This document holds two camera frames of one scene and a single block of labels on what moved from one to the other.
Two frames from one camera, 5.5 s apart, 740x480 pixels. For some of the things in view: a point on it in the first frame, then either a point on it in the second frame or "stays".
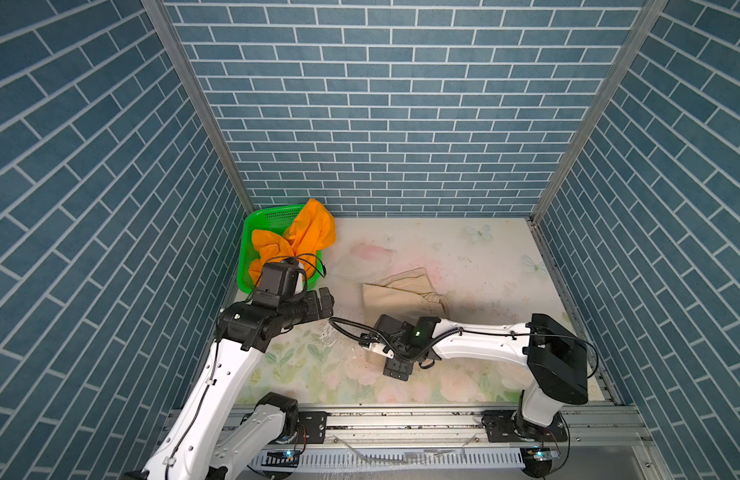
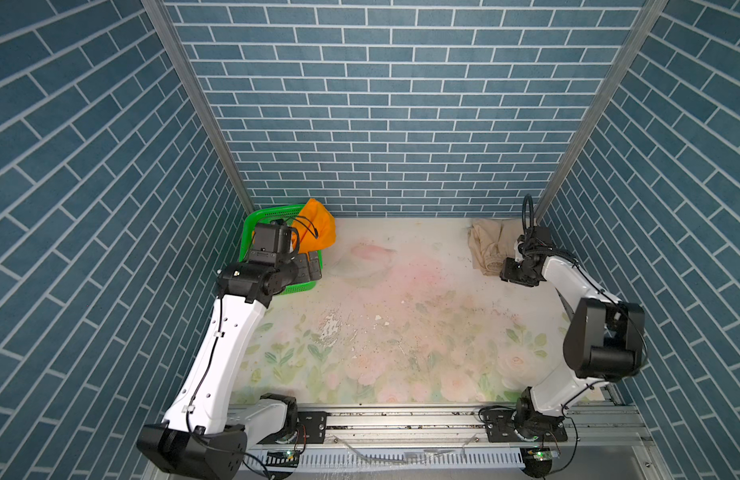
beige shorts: x=409 y=294 → x=492 y=241
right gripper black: x=393 y=369 → x=506 y=272
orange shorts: x=313 y=229 stays
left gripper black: x=314 y=310 → x=304 y=273
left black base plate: x=315 y=423 stays
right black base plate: x=499 y=428 stays
